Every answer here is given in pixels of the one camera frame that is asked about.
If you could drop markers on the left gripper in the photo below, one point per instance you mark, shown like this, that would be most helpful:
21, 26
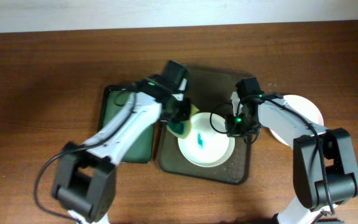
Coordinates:
185, 110

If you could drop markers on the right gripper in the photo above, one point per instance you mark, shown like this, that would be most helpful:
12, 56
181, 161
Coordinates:
230, 119

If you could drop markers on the green and yellow sponge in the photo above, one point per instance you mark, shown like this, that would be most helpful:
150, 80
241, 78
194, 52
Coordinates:
182, 129

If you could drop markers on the white plate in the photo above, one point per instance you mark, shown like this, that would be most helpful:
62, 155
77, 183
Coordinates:
203, 146
306, 109

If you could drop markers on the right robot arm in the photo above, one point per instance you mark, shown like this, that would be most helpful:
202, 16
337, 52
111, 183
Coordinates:
325, 171

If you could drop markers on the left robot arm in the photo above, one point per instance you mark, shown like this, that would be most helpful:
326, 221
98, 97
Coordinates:
85, 182

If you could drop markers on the large brown serving tray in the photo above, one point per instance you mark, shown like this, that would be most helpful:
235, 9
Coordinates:
207, 88

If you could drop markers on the small green water tray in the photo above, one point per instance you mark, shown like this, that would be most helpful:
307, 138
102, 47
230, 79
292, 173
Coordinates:
141, 150

